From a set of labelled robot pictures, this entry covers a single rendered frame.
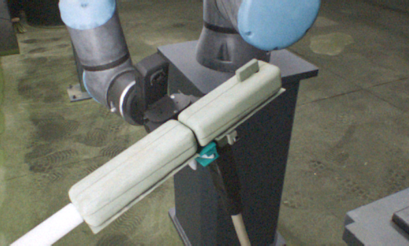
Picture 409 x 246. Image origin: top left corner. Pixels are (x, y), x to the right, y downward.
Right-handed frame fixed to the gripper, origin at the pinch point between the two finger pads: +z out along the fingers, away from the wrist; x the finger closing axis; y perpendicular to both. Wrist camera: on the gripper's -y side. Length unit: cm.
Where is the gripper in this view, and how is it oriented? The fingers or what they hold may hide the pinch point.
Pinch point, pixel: (216, 139)
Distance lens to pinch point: 48.4
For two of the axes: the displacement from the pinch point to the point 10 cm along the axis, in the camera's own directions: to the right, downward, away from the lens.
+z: 6.2, 3.6, -7.0
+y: 2.3, 7.7, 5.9
